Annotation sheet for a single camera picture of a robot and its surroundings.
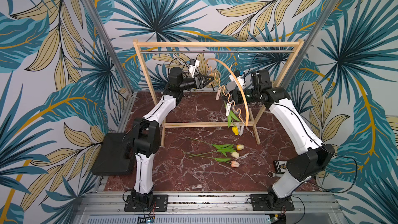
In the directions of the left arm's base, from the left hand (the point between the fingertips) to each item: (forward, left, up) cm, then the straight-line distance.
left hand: (212, 79), depth 79 cm
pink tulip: (-32, -13, -31) cm, 47 cm away
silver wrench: (-37, -33, -33) cm, 59 cm away
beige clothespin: (-9, -3, -1) cm, 10 cm away
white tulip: (-26, -14, -32) cm, 44 cm away
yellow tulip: (-19, -9, -6) cm, 22 cm away
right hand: (-11, -5, -2) cm, 12 cm away
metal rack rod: (+28, -4, -2) cm, 29 cm away
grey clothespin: (-28, -11, -2) cm, 30 cm away
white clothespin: (-17, -7, 0) cm, 18 cm away
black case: (-31, +50, -28) cm, 65 cm away
